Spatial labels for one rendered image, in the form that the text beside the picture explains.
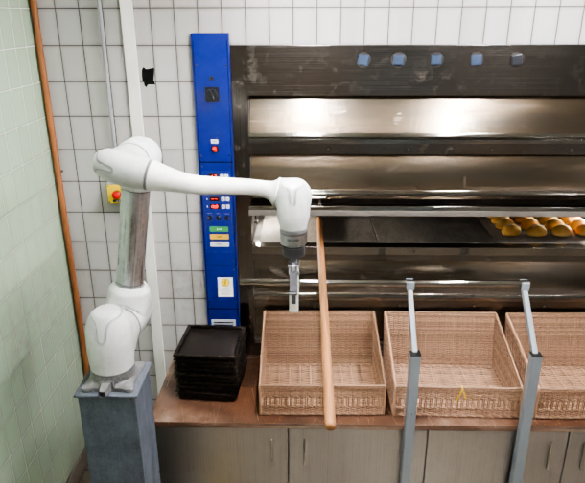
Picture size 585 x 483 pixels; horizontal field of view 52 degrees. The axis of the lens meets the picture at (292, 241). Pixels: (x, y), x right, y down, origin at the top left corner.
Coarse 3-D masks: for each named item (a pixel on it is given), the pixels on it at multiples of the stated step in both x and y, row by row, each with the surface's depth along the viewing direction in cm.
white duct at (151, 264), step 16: (128, 0) 247; (128, 16) 250; (128, 32) 252; (128, 48) 254; (128, 64) 257; (128, 80) 259; (160, 320) 301; (160, 336) 304; (160, 352) 307; (160, 368) 310; (160, 384) 314
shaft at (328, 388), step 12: (324, 264) 260; (324, 276) 248; (324, 288) 236; (324, 300) 227; (324, 312) 218; (324, 324) 210; (324, 336) 202; (324, 348) 195; (324, 360) 188; (324, 372) 182; (324, 384) 177; (324, 396) 172; (324, 408) 167; (324, 420) 163
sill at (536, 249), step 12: (252, 252) 288; (264, 252) 288; (276, 252) 288; (312, 252) 287; (324, 252) 287; (336, 252) 287; (348, 252) 287; (360, 252) 287; (372, 252) 287; (384, 252) 287; (396, 252) 286; (408, 252) 286; (420, 252) 286; (432, 252) 286; (444, 252) 286; (456, 252) 286; (468, 252) 286; (480, 252) 285; (492, 252) 285; (504, 252) 285; (516, 252) 285; (528, 252) 285; (540, 252) 285; (552, 252) 285; (564, 252) 284; (576, 252) 284
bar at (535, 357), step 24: (408, 288) 251; (528, 288) 250; (528, 312) 246; (528, 336) 243; (528, 360) 241; (408, 384) 244; (528, 384) 241; (408, 408) 246; (528, 408) 245; (408, 432) 251; (528, 432) 249; (408, 456) 255; (408, 480) 260
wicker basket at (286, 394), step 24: (264, 312) 294; (288, 312) 295; (312, 312) 295; (336, 312) 295; (360, 312) 295; (264, 336) 282; (288, 336) 296; (312, 336) 296; (336, 336) 297; (360, 336) 296; (264, 360) 270; (288, 360) 297; (312, 360) 298; (360, 360) 297; (264, 384) 281; (288, 384) 281; (312, 384) 281; (336, 384) 282; (360, 384) 282; (384, 384) 257; (264, 408) 261; (288, 408) 261; (312, 408) 260; (336, 408) 260; (360, 408) 260; (384, 408) 260
